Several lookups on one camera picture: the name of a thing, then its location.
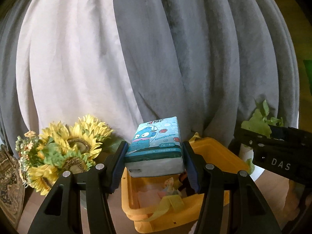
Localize blue cartoon tissue pack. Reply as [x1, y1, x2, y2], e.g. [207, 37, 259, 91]
[124, 117, 184, 177]

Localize grey curtain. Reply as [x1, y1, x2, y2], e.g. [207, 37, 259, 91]
[1, 0, 299, 149]

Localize orange plastic storage crate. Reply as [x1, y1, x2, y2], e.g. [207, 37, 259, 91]
[121, 134, 250, 233]

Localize orange black plush toy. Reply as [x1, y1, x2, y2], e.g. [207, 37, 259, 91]
[179, 172, 189, 190]

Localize patterned cushion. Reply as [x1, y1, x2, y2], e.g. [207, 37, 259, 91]
[1, 144, 25, 230]

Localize white sheer curtain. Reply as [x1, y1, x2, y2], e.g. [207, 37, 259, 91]
[16, 0, 142, 141]

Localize green potted plant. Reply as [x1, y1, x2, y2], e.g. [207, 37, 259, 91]
[239, 100, 284, 174]

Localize white plant pot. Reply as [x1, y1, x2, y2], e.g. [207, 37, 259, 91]
[238, 143, 265, 181]

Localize sunflower bouquet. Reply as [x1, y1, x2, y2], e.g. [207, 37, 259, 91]
[15, 114, 122, 195]

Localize operator hand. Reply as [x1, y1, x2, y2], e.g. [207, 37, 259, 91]
[285, 180, 305, 210]

